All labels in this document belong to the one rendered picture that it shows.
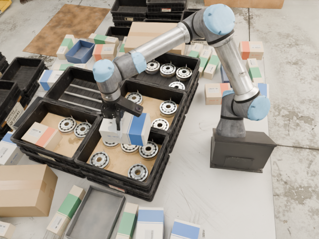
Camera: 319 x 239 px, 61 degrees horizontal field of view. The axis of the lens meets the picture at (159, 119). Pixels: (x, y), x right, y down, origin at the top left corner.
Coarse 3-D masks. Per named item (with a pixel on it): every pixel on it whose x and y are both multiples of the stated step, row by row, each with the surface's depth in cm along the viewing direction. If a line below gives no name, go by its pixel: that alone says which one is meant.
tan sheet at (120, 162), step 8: (112, 152) 145; (120, 152) 145; (88, 160) 143; (112, 160) 142; (120, 160) 142; (128, 160) 141; (136, 160) 141; (144, 160) 141; (152, 160) 141; (112, 168) 139; (120, 168) 139; (128, 168) 139
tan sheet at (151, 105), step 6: (126, 96) 169; (144, 96) 168; (144, 102) 164; (150, 102) 164; (156, 102) 164; (144, 108) 162; (150, 108) 162; (156, 108) 161; (150, 114) 159; (156, 114) 158; (150, 120) 156; (168, 120) 155
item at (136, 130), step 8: (104, 120) 120; (112, 120) 119; (128, 120) 119; (136, 120) 118; (144, 120) 118; (104, 128) 117; (128, 128) 116; (136, 128) 116; (144, 128) 116; (104, 136) 120; (112, 136) 119; (128, 136) 116; (136, 136) 115; (144, 136) 115; (136, 144) 121; (144, 144) 119
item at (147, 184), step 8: (88, 136) 140; (168, 136) 137; (80, 152) 135; (160, 152) 132; (96, 168) 129; (152, 168) 127; (120, 176) 125; (152, 176) 126; (136, 184) 125; (144, 184) 122
